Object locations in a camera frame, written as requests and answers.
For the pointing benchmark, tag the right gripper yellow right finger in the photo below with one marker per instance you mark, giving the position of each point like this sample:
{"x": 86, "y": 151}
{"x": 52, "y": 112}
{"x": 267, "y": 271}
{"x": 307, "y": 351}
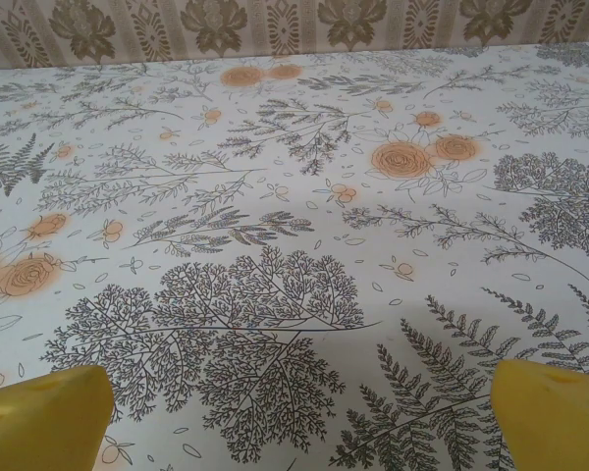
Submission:
{"x": 550, "y": 422}

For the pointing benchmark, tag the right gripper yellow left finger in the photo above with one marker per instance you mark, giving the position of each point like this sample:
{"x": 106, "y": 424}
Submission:
{"x": 44, "y": 427}

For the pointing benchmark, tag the floral patterned table cover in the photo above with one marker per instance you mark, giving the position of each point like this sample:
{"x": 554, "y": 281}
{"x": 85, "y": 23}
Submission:
{"x": 294, "y": 245}

